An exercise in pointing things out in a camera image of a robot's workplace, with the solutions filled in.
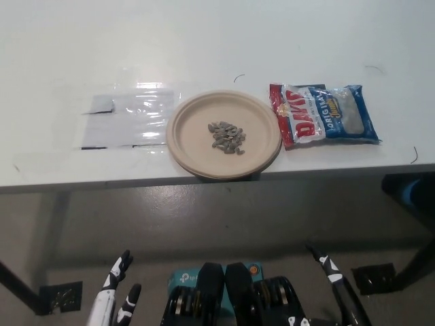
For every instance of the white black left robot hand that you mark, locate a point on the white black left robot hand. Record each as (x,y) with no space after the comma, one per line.
(105,305)

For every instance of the black slanted table leg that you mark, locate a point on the black slanted table leg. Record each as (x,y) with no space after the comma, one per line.
(419,263)
(20,288)

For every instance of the black floor foot plate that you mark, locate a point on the black floor foot plate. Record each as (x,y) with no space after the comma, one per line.
(57,296)
(377,278)

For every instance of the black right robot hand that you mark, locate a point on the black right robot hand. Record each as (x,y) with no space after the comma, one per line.
(350,305)

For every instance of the clear plastic taped grey sheet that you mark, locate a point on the clear plastic taped grey sheet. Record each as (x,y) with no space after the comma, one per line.
(127,124)

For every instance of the beige paper plate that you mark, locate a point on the beige paper plate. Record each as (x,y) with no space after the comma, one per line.
(193,136)

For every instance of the red blue sunflower seed bag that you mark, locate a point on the red blue sunflower seed bag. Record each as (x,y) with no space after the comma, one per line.
(319,115)

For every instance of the pile of sunflower seeds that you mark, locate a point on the pile of sunflower seeds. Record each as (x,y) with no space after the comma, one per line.
(226,136)

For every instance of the grey upright table leg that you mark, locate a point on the grey upright table leg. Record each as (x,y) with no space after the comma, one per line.
(56,227)

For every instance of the teal router box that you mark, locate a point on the teal router box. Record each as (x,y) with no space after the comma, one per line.
(183,276)

